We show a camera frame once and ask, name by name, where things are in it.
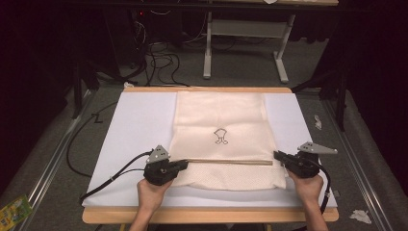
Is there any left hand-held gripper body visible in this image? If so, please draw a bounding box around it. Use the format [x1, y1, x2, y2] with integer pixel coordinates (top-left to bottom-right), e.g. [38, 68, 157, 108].
[142, 144, 176, 187]

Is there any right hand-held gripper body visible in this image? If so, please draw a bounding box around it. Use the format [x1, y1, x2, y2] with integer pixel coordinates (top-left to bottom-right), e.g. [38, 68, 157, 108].
[288, 141, 339, 179]

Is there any cream mesh laundry bag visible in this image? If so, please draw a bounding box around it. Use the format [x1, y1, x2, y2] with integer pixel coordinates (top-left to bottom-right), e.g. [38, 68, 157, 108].
[168, 90, 288, 193]

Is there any person's left hand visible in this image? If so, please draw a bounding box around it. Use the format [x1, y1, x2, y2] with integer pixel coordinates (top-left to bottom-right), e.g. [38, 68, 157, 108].
[137, 177, 174, 210]

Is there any person's right hand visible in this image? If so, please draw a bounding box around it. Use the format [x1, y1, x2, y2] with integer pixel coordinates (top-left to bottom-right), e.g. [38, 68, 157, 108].
[286, 170, 325, 207]

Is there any white table mat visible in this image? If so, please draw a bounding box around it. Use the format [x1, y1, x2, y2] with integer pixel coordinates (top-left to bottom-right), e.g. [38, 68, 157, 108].
[81, 90, 338, 209]

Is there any wooden table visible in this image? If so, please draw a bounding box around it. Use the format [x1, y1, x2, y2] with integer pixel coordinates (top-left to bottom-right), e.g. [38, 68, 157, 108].
[82, 86, 340, 231]

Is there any crumpled white paper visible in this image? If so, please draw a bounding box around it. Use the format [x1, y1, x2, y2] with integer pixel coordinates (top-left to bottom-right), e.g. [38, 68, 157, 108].
[348, 209, 373, 225]

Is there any black metal stand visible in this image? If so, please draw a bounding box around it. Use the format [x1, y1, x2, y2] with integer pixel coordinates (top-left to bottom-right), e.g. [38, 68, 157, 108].
[70, 59, 101, 120]
[291, 67, 350, 133]

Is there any black computer tower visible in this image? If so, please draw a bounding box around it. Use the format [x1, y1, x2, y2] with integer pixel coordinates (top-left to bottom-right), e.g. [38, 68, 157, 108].
[129, 9, 149, 69]

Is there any green printed packet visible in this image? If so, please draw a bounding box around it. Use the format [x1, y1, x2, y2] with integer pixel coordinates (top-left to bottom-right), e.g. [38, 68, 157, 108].
[0, 194, 35, 231]

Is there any black overhead bar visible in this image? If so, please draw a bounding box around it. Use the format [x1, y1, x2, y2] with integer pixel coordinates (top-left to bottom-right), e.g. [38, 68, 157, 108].
[64, 0, 374, 14]

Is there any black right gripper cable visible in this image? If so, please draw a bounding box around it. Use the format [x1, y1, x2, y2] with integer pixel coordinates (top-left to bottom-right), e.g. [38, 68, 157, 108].
[312, 159, 332, 216]

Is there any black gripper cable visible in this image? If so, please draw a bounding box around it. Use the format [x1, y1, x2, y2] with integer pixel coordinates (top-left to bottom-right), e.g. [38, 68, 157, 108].
[312, 159, 332, 216]
[65, 101, 154, 205]

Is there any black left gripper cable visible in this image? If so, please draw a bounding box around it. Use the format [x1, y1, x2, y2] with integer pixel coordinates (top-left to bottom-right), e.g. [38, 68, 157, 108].
[65, 101, 154, 205]

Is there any metal floor rail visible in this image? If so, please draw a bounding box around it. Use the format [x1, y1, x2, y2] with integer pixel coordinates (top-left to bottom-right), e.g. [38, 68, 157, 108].
[12, 89, 98, 231]
[320, 95, 396, 231]

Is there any tangle of black floor cables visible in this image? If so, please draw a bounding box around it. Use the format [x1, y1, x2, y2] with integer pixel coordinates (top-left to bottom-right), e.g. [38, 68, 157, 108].
[128, 39, 191, 89]

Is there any white metal desk frame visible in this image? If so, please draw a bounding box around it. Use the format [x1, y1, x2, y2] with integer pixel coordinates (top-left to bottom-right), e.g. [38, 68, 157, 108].
[202, 11, 298, 85]

